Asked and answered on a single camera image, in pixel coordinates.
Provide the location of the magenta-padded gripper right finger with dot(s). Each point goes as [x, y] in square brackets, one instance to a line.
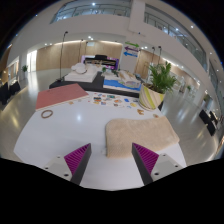
[146, 160]

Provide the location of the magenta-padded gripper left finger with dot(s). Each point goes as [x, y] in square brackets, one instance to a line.
[77, 160]

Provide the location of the beige towel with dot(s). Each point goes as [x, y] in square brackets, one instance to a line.
[140, 135]

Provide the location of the small brown sticker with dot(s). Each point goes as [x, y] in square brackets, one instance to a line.
[140, 111]

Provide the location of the potted plant in striped pot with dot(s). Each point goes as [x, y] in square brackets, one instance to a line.
[150, 96]

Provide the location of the pink rectangular mat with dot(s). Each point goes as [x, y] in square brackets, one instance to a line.
[60, 95]

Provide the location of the colourful sticker sheet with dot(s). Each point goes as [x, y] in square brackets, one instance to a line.
[110, 99]

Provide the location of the black chairs group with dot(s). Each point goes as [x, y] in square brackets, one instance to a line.
[8, 91]
[208, 121]

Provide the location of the black low display table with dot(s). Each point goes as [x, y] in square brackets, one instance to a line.
[95, 85]

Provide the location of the blue architectural model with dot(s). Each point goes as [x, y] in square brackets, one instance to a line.
[120, 85]

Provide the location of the white architectural model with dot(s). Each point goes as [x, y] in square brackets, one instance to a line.
[80, 74]

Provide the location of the purple-framed display screen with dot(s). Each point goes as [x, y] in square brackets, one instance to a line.
[100, 61]

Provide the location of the black floor lamp stand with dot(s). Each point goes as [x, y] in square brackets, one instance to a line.
[61, 56]

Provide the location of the small distant potted plant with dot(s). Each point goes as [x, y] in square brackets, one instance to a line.
[24, 69]

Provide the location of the arrow direction sign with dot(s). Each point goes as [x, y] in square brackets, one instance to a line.
[130, 50]

